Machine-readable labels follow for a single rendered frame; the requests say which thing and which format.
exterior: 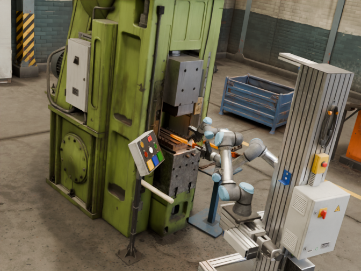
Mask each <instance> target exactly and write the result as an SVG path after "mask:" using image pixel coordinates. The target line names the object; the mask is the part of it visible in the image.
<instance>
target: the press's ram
mask: <svg viewBox="0 0 361 271"><path fill-rule="evenodd" d="M203 63H204V61H203V60H202V59H199V58H195V57H193V56H190V55H187V54H184V53H180V56H171V55H169V58H168V67H167V76H166V82H165V90H164V99H163V101H164V102H166V103H168V104H170V105H172V106H179V105H185V104H191V103H197V102H198V95H199V88H200V81H201V75H202V70H203Z"/></svg>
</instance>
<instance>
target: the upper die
mask: <svg viewBox="0 0 361 271"><path fill-rule="evenodd" d="M193 105H194V103H191V104H185V105H179V106H172V105H170V104H168V103H166V102H163V108H162V109H163V110H165V111H167V112H169V113H172V114H174V115H176V116H180V115H185V114H188V113H192V112H193Z"/></svg>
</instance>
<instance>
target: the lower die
mask: <svg viewBox="0 0 361 271"><path fill-rule="evenodd" d="M160 129H162V130H164V131H166V132H168V133H170V134H173V135H176V134H174V133H172V132H170V131H168V130H166V129H164V128H162V127H160ZM160 134H161V135H159V137H158V142H159V143H162V144H163V145H164V140H165V146H166V147H167V144H168V147H169V148H170V149H172V150H174V151H178V150H181V149H185V148H187V144H185V143H183V142H181V141H180V140H178V139H176V138H174V137H172V136H170V135H168V134H166V133H164V132H162V131H160ZM162 136H164V137H162ZM176 136H178V135H176ZM161 137H162V142H161ZM178 137H180V136H178ZM165 138H166V139H165ZM167 138H168V139H167ZM180 138H182V137H180ZM169 139H171V142H170V140H169ZM183 139H184V138H183ZM168 140H169V142H168ZM185 140H186V139H185Z"/></svg>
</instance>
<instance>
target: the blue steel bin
mask: <svg viewBox="0 0 361 271"><path fill-rule="evenodd" d="M294 90H295V88H292V87H289V86H286V85H282V84H279V83H276V82H272V81H269V80H265V79H262V78H259V77H256V76H252V75H250V73H247V74H246V75H245V76H235V77H228V76H227V77H226V79H225V85H224V89H223V95H222V101H221V108H220V112H219V114H220V115H224V113H223V110H226V111H229V112H231V113H234V114H236V115H239V116H242V117H244V118H248V119H250V120H253V121H255V122H258V123H261V124H264V125H266V126H269V127H271V128H272V129H271V131H270V132H269V133H270V134H275V129H276V128H277V127H279V126H282V125H284V124H287V120H288V115H289V112H290V107H291V103H292V98H293V94H294Z"/></svg>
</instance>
